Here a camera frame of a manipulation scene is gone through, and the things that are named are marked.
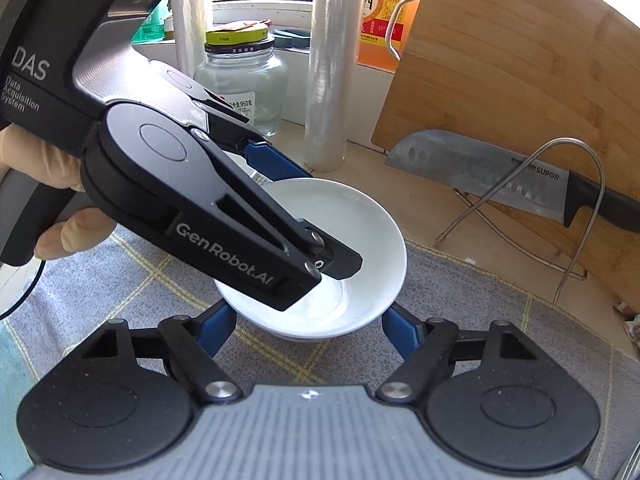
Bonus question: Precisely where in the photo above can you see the orange cooking oil jug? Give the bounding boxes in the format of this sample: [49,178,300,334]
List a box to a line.
[355,0,435,70]

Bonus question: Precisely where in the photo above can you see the glass jar with yellow lid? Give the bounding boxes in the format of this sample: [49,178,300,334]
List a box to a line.
[192,17,291,139]

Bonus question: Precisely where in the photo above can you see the person's left hand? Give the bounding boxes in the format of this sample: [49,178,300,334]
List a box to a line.
[0,122,119,262]

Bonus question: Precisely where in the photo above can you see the bamboo cutting board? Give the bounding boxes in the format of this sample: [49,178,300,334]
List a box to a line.
[371,0,640,286]

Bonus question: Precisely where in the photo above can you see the teal plastic dish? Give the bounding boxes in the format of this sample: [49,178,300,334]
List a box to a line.
[271,26,314,52]

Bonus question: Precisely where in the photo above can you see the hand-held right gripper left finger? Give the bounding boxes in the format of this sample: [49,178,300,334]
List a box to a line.
[69,300,242,404]

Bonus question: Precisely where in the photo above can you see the black cable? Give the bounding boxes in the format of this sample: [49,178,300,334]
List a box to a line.
[0,258,47,319]

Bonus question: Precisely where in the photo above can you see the grey and teal checked towel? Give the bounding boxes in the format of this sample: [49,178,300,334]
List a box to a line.
[0,222,638,466]

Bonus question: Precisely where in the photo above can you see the white floral bowl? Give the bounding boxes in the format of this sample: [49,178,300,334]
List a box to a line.
[212,177,409,345]

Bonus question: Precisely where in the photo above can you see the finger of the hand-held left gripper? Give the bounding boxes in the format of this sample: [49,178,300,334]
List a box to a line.
[166,127,364,312]
[149,59,314,184]

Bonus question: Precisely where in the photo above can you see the metal wire rack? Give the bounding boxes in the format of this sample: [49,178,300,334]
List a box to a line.
[434,137,609,307]

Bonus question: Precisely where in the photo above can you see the black-handled cleaver knife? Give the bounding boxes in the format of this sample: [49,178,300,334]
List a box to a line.
[384,129,640,234]

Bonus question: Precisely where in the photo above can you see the green dish soap bottle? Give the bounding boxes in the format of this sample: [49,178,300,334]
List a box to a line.
[131,2,167,44]

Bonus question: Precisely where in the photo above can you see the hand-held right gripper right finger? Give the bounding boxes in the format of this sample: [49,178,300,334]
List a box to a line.
[376,302,538,403]

